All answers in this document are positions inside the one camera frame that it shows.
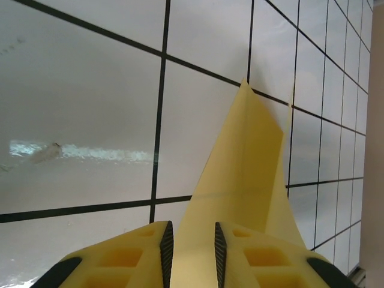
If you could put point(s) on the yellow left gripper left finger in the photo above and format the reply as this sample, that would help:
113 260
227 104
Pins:
120 264

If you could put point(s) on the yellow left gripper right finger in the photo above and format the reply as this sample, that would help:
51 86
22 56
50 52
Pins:
264 264

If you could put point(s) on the yellow cloth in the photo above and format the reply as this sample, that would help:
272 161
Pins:
240 165

